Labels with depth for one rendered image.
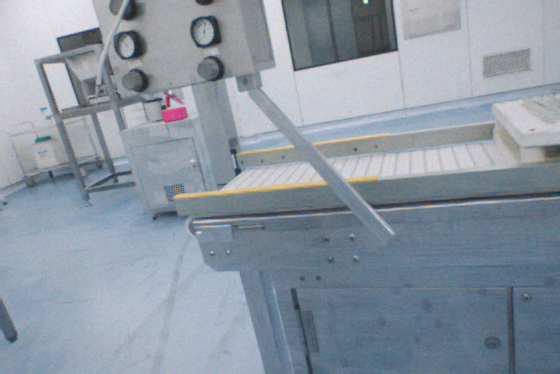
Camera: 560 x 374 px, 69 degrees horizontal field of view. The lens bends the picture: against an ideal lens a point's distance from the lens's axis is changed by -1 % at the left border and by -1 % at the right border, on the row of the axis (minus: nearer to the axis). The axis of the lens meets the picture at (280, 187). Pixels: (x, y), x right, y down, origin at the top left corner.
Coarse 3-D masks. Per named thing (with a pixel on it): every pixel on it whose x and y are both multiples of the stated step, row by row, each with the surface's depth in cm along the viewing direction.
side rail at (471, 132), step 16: (432, 128) 80; (448, 128) 78; (464, 128) 77; (480, 128) 76; (336, 144) 85; (352, 144) 84; (368, 144) 83; (384, 144) 82; (400, 144) 81; (416, 144) 80; (432, 144) 79; (448, 144) 78; (240, 160) 93; (256, 160) 92; (272, 160) 91; (288, 160) 89; (304, 160) 88
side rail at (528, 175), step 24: (480, 168) 53; (504, 168) 52; (528, 168) 51; (552, 168) 50; (264, 192) 63; (288, 192) 62; (312, 192) 61; (360, 192) 58; (384, 192) 57; (408, 192) 56; (432, 192) 55; (456, 192) 54; (480, 192) 53
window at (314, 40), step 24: (288, 0) 524; (312, 0) 520; (336, 0) 515; (360, 0) 511; (384, 0) 506; (288, 24) 534; (312, 24) 529; (336, 24) 524; (360, 24) 520; (384, 24) 515; (312, 48) 538; (336, 48) 534; (360, 48) 529; (384, 48) 524
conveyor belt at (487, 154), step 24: (480, 144) 76; (264, 168) 91; (288, 168) 87; (312, 168) 83; (336, 168) 80; (360, 168) 76; (384, 168) 73; (408, 168) 71; (432, 168) 68; (456, 168) 66; (504, 192) 54; (528, 192) 53; (192, 216) 71; (216, 216) 69
